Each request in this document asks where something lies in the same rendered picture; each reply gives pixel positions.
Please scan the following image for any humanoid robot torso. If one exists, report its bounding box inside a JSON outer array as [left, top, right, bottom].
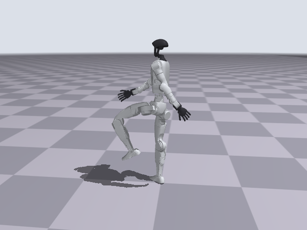
[[150, 58, 170, 115]]

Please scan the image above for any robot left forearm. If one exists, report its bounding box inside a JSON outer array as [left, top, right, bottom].
[[160, 83, 180, 109]]

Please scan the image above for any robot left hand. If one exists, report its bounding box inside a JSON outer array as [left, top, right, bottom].
[[173, 102, 191, 121]]

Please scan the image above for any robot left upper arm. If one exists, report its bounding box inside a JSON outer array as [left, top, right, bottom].
[[151, 61, 168, 92]]

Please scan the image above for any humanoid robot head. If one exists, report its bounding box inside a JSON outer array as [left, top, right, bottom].
[[152, 39, 168, 61]]

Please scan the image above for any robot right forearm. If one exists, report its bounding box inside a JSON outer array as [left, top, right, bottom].
[[132, 82, 151, 94]]

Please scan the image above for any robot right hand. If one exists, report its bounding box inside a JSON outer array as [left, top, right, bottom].
[[118, 88, 136, 102]]

